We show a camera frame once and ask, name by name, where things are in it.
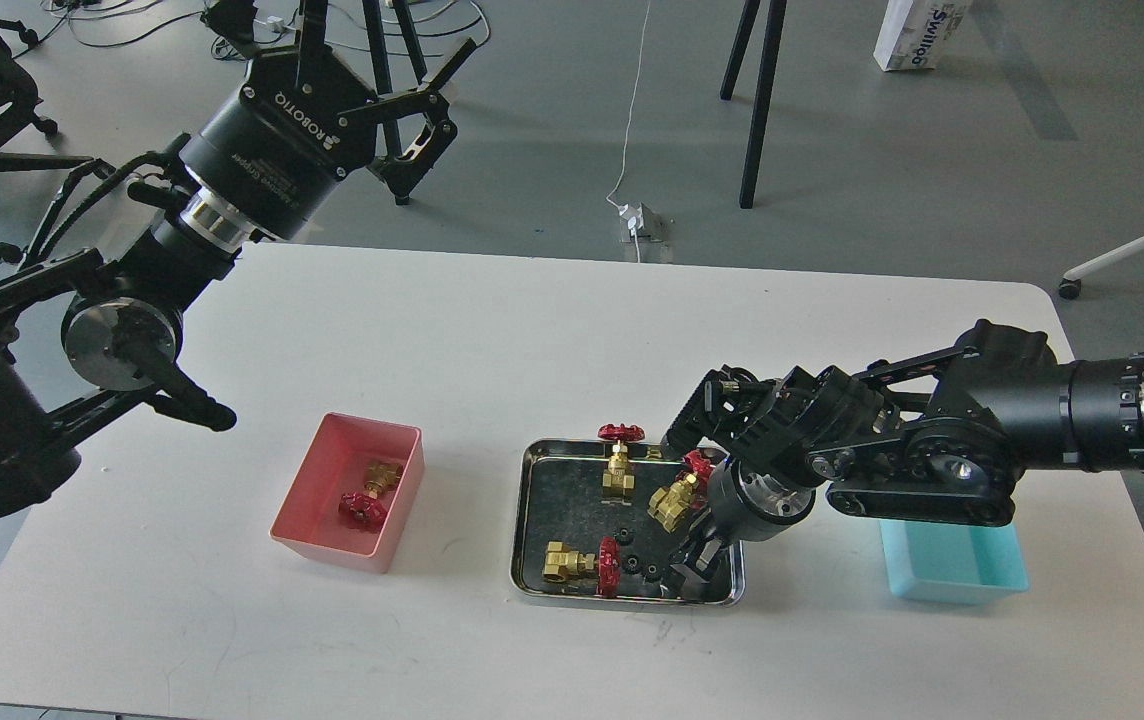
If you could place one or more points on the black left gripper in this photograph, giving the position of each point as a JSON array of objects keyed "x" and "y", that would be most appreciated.
[{"x": 277, "y": 150}]

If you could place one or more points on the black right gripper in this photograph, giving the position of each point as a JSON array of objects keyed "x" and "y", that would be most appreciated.
[{"x": 742, "y": 506}]

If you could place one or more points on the brass valve red handle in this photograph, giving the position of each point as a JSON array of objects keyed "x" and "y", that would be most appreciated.
[
  {"x": 365, "y": 507},
  {"x": 671, "y": 504},
  {"x": 618, "y": 481},
  {"x": 563, "y": 563}
]

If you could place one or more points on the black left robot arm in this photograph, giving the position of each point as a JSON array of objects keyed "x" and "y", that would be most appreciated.
[{"x": 108, "y": 258}]

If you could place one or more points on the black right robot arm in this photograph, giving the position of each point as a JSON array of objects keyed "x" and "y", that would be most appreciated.
[{"x": 941, "y": 437}]

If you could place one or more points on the blue plastic box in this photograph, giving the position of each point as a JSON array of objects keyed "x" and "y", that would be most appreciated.
[{"x": 952, "y": 563}]

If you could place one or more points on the pink plastic box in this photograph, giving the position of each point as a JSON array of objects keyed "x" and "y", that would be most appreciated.
[{"x": 308, "y": 522}]

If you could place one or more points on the white cardboard box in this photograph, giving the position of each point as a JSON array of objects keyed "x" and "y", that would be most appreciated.
[{"x": 913, "y": 33}]

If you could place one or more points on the metal tray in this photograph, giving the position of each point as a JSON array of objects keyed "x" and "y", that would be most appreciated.
[{"x": 560, "y": 500}]

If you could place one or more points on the white power adapter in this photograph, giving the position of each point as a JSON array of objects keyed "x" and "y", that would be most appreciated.
[{"x": 640, "y": 224}]

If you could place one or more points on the brass valve tilted red handle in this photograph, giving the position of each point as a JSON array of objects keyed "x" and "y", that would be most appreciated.
[{"x": 671, "y": 504}]

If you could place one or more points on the brass valve upright red handle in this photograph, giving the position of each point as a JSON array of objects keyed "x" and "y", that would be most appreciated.
[{"x": 618, "y": 481}]

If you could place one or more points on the brass valve front red handle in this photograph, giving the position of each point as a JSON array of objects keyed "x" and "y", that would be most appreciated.
[{"x": 563, "y": 563}]

